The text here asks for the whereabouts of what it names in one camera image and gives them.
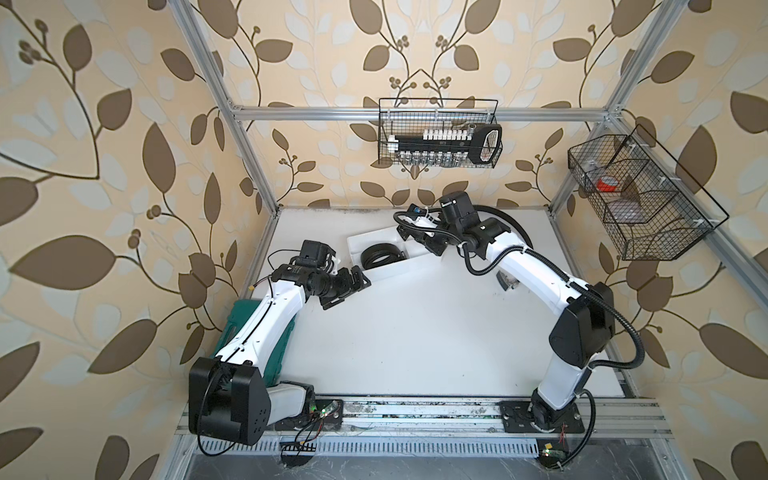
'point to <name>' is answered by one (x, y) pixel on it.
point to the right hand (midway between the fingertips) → (422, 231)
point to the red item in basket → (607, 183)
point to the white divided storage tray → (385, 256)
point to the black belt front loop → (376, 251)
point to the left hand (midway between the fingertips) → (354, 285)
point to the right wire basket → (645, 203)
